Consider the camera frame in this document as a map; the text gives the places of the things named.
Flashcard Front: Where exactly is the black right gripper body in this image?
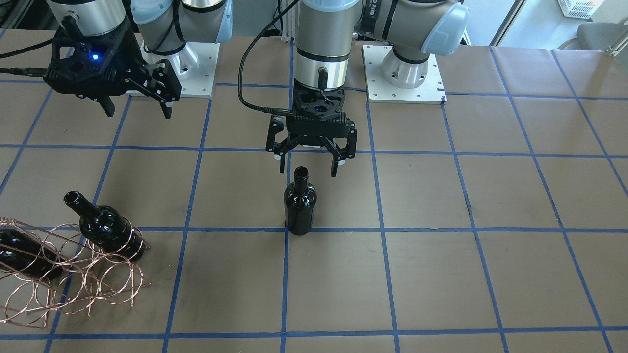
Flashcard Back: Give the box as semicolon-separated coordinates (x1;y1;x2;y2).
44;22;150;99

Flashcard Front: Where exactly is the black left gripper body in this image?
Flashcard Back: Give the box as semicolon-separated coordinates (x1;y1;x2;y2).
286;88;355;139

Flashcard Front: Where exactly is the dark wine bottle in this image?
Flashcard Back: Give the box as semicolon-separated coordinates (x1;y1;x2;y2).
64;191;146;261
283;167;317;235

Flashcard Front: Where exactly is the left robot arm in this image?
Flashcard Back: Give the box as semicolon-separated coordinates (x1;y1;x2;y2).
264;0;470;177

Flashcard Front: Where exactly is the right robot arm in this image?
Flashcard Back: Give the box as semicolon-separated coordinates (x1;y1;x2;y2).
43;0;233;119

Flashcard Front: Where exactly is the dark wine bottle in rack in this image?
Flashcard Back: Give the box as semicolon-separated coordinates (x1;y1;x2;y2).
64;191;146;261

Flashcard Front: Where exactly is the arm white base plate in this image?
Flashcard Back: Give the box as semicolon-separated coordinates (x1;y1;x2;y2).
141;42;220;99
363;45;448;104

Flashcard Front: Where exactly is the black braided cable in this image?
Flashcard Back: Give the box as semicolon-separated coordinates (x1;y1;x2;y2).
238;0;301;116

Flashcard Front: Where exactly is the copper wire wine rack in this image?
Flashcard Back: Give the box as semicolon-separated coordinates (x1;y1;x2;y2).
1;217;151;328

